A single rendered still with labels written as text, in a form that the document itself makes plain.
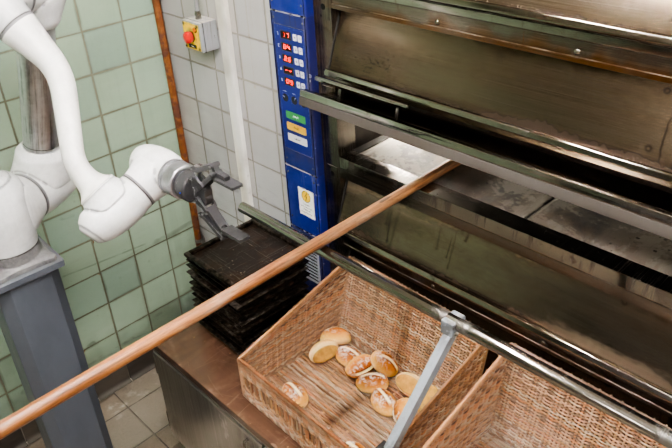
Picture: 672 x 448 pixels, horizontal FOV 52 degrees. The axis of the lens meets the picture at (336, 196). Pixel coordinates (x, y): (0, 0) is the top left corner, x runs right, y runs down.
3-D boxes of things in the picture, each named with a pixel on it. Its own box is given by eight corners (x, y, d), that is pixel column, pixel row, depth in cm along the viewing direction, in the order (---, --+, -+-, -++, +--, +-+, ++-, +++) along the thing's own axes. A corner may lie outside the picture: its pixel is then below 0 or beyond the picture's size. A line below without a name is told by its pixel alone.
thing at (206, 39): (202, 42, 240) (198, 13, 235) (220, 48, 234) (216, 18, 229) (184, 48, 236) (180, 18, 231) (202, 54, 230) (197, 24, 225)
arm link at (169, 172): (192, 185, 177) (205, 192, 173) (161, 199, 171) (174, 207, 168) (186, 153, 172) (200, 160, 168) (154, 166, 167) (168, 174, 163)
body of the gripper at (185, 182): (197, 162, 168) (219, 174, 162) (202, 192, 172) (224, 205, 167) (170, 173, 164) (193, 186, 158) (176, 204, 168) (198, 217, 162)
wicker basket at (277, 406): (353, 318, 238) (350, 252, 224) (490, 406, 201) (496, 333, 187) (238, 395, 209) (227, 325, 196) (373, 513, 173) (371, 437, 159)
